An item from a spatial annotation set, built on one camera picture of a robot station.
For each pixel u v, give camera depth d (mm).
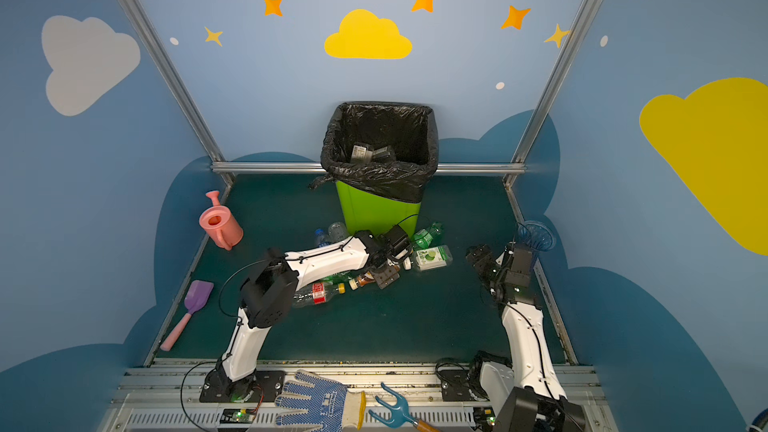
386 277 823
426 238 993
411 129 952
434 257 954
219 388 734
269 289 514
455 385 757
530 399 407
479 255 765
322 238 993
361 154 964
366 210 892
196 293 885
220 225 930
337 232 986
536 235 818
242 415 707
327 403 718
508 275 628
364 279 901
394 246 726
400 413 715
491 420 708
